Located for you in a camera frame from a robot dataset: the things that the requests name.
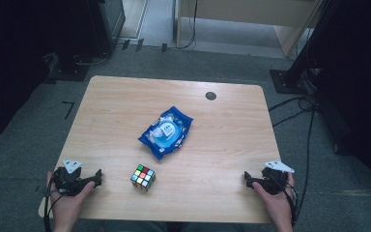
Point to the person's right hand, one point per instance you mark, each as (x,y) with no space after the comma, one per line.
(278,206)

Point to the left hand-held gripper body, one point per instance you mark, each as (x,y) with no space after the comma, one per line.
(69,180)

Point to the light wooden desk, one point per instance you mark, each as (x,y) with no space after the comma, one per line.
(248,11)

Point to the dark cabinet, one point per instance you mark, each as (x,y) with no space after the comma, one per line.
(108,25)

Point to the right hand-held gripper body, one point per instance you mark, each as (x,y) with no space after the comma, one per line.
(273,182)

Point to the person's dark trousers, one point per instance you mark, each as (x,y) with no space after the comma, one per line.
(141,227)

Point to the black curtain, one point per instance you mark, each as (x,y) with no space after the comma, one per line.
(13,64)
(360,80)

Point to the person's left hand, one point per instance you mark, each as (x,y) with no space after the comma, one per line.
(66,204)

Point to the black metal stand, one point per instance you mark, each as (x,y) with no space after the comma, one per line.
(299,64)

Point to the blue wet wipes pack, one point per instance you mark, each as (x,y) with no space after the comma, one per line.
(166,132)

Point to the black stand base plate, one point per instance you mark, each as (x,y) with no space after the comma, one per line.
(69,72)

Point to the multicoloured puzzle cube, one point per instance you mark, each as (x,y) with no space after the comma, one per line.
(142,177)

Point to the black round table grommet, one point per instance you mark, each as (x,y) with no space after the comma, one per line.
(211,96)

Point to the black floor tape piece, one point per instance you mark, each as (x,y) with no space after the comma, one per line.
(125,44)

